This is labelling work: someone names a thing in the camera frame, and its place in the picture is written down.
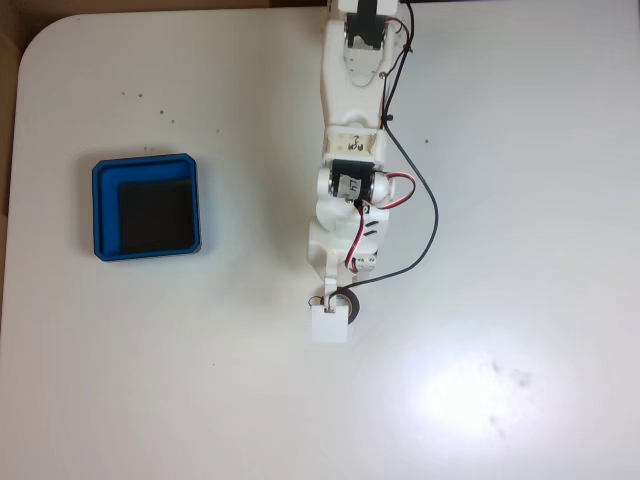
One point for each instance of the white square camera box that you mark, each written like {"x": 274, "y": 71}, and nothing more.
{"x": 330, "y": 325}

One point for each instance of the red tape roll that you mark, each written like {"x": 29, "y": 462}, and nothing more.
{"x": 355, "y": 307}

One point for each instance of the blue square box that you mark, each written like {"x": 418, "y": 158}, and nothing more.
{"x": 107, "y": 215}

